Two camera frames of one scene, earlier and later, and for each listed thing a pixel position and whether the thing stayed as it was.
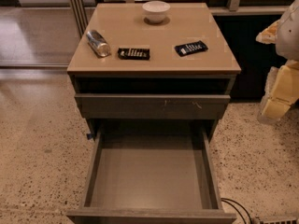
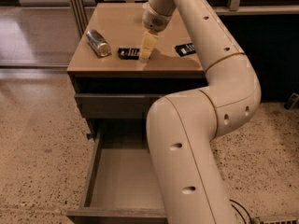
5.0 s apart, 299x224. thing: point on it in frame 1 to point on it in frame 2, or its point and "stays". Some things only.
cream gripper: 289,36 to 154,20
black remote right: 187,49 stays
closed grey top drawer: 151,106 stays
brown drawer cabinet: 150,63 stays
